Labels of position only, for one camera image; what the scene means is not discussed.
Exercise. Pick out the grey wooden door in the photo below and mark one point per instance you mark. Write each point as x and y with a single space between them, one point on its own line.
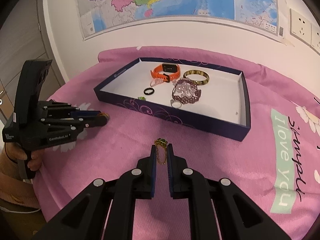
24 37

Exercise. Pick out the dark blue shallow box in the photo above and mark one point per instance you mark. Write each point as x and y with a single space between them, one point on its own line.
221 107

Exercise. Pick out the orange smart watch band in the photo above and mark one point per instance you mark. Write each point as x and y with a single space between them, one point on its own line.
166 72

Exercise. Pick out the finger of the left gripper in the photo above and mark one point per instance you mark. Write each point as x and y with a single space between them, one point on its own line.
85 114
94 121

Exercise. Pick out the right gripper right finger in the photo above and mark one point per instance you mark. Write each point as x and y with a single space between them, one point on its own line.
218 209

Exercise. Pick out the tortoiseshell bangle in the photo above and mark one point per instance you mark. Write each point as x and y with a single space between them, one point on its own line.
197 77

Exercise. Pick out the pink plastic clip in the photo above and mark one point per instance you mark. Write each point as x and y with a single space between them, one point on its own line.
155 82

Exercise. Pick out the person's left hand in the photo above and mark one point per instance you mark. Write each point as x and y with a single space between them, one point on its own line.
15 153

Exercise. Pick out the pink floral bed sheet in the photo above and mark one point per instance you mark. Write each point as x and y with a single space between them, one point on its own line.
276 165

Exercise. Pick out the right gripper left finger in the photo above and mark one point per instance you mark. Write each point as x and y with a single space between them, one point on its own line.
105 209

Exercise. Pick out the colourful wall map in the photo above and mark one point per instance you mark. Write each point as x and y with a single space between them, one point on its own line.
259 16

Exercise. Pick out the left forearm orange sleeve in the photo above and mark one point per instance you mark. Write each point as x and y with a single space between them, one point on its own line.
13 188

